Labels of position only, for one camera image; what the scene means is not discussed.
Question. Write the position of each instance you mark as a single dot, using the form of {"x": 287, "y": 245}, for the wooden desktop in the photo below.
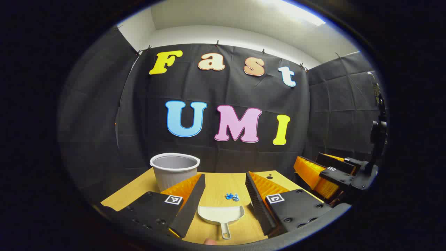
{"x": 216, "y": 184}

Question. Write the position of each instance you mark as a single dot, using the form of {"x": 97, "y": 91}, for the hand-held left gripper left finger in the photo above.
{"x": 191, "y": 205}

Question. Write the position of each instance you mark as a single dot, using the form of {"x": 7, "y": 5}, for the white ribbed garbage bin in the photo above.
{"x": 174, "y": 174}

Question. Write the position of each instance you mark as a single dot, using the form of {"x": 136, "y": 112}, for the light blue paper scrap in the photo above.
{"x": 236, "y": 198}

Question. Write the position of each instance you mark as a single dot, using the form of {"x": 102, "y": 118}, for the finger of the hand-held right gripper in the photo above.
{"x": 310, "y": 174}
{"x": 331, "y": 161}

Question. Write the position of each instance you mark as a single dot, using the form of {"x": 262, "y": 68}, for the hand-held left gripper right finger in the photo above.
{"x": 258, "y": 205}

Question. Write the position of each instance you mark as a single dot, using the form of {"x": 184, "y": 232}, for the grey plastic dustpan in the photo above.
{"x": 219, "y": 213}

